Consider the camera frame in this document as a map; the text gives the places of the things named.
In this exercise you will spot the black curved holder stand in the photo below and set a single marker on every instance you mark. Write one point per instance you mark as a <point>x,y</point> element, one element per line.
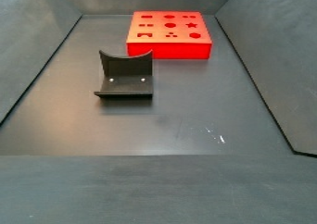
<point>128,75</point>

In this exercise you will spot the red shape sorter block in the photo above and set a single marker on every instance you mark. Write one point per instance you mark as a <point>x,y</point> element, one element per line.
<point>172,34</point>

